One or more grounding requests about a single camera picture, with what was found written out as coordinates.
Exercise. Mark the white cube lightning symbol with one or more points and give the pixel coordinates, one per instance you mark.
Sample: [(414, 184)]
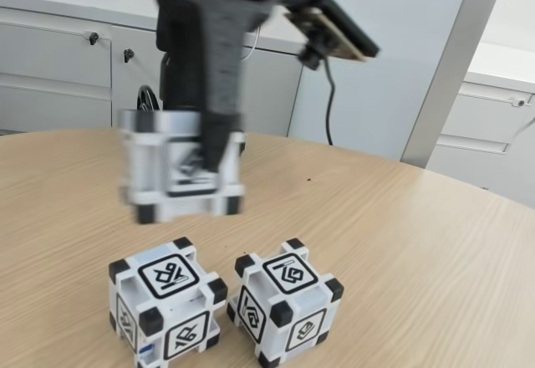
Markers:
[(146, 163)]

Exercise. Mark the white cube layers symbol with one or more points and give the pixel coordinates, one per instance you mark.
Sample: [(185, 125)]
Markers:
[(292, 276)]

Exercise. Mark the small black cabinet key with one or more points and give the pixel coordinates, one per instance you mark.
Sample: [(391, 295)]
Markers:
[(94, 38), (128, 55)]

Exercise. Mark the black round emblem disc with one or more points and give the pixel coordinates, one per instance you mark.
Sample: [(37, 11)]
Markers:
[(139, 96)]

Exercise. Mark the long white drawer cabinet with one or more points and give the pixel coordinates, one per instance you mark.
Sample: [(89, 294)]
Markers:
[(54, 71)]

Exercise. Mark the white cube lamp symbol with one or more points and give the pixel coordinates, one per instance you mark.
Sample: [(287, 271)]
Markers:
[(167, 276)]

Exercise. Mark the grey metal pillar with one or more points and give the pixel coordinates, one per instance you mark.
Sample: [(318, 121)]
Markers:
[(451, 71)]

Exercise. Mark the small white drawer cabinet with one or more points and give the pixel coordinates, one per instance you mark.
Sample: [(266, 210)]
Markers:
[(480, 125)]

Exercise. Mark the black gripper camera module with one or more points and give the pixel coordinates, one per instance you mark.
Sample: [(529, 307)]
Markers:
[(334, 29)]

